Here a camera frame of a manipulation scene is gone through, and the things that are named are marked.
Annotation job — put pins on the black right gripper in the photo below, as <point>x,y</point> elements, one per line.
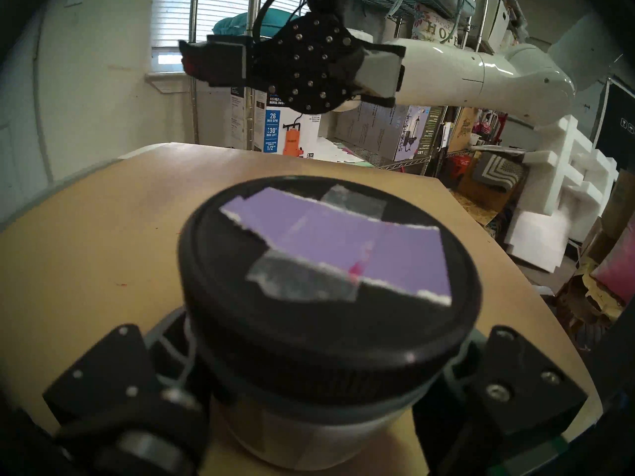
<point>307,58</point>

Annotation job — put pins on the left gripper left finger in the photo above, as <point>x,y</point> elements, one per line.
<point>109,381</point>

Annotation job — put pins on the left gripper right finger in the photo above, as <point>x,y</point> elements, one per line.
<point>521,386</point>

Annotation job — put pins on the white paint jar black lid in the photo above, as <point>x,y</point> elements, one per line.
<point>327,331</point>

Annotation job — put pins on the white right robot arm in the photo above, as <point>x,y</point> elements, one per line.
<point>471,78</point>

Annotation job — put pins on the utility pump cardboard box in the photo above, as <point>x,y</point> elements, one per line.
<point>278,128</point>

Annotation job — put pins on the teal tufted cushion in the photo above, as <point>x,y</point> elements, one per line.
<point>233,24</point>

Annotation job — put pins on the white zigzag foam mat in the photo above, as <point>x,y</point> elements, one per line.
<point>342,150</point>

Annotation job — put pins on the lantern picture cardboard box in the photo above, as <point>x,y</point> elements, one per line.
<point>397,133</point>

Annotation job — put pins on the white window sill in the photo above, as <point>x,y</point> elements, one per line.
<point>166,82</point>

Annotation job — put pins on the floral hope sign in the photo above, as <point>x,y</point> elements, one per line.
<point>436,26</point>

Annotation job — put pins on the pink bag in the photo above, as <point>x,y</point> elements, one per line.
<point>617,267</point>

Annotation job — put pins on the white styrofoam packing block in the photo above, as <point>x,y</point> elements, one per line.
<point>560,192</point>

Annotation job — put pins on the white cardboard box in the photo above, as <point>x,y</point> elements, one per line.
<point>493,16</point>

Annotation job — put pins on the grey chevron pattern cloth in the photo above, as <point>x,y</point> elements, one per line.
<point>498,171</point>

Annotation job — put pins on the black panel white print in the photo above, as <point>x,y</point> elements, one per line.
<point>620,123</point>

